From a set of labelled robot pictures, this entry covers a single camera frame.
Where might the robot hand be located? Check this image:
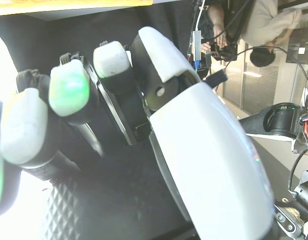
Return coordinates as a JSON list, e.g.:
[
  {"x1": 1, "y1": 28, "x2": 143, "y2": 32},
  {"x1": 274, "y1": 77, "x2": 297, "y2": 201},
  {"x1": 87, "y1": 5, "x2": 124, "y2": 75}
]
[{"x1": 0, "y1": 26, "x2": 276, "y2": 240}]

